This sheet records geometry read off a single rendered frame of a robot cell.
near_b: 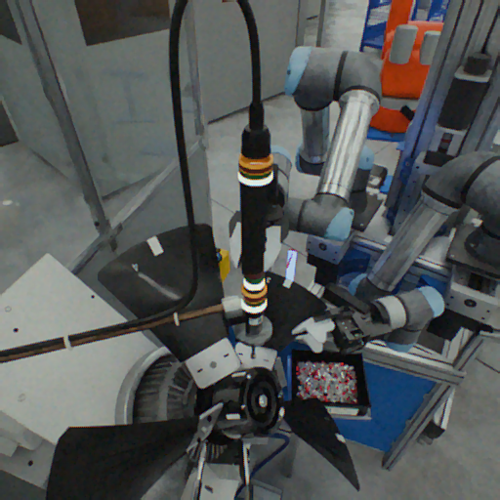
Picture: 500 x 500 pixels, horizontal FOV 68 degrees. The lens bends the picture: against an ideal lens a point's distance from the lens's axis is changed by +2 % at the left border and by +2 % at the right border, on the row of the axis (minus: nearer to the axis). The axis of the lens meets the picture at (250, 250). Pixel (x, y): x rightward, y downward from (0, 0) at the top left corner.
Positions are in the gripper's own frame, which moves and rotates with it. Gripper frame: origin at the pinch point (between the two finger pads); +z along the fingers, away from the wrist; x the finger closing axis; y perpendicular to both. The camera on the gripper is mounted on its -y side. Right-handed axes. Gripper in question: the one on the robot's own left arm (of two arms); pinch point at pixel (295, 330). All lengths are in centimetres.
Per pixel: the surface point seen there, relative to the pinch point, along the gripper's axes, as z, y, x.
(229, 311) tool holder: 16.0, 3.2, -20.6
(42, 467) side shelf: 64, 1, 32
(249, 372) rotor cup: 14.5, 9.9, -9.7
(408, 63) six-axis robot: -250, -280, 76
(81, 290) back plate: 42.3, -17.7, -9.3
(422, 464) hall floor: -68, 24, 116
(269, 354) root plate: 8.1, 4.2, -1.8
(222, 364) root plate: 18.6, 6.2, -7.9
